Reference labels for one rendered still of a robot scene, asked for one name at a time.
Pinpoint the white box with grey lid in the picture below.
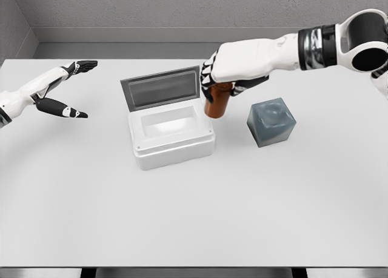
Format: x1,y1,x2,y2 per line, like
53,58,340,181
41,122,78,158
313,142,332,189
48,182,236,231
119,65,216,171

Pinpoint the grey translucent cube holder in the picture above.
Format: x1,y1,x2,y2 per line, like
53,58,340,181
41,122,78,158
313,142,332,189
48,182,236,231
247,98,296,148

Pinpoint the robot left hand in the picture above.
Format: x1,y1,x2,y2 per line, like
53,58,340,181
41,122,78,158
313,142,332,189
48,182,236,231
15,59,99,119

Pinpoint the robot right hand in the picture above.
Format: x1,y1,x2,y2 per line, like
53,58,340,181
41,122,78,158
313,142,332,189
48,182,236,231
199,39,275,104

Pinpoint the brown cylindrical bottle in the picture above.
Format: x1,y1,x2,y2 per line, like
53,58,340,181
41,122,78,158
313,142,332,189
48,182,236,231
203,82,233,120

